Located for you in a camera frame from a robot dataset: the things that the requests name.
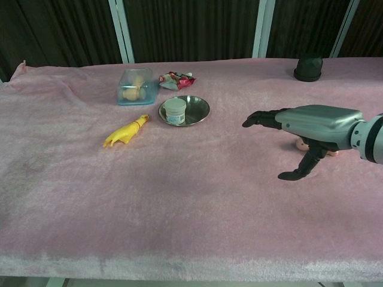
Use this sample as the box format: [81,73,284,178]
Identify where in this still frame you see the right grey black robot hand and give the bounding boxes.
[242,105,366,181]

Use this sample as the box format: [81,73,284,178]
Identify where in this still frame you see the small pink toy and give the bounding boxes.
[295,138,340,157]

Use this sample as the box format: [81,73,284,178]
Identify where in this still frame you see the pale yellow food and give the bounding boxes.
[122,75,150,102]

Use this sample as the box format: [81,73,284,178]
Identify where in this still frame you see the yellow rubber chicken toy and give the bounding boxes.
[102,114,151,148]

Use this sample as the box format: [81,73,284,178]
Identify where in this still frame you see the dark green dome object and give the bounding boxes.
[293,53,324,83]

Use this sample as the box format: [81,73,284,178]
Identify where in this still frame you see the round stainless steel dish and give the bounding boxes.
[157,94,211,127]

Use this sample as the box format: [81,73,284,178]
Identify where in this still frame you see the small white plastic jar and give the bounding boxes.
[163,99,187,124]

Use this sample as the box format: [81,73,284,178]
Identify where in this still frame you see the red snack packet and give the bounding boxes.
[158,71,197,91]

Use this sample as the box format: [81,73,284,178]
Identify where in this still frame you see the pink fleece table cloth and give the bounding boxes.
[0,56,383,283]

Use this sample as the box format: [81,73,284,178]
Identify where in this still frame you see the clear blue plastic box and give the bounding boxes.
[117,68,160,106]

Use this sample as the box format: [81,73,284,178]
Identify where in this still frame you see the white frame post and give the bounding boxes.
[330,0,361,58]
[252,0,276,59]
[108,0,135,64]

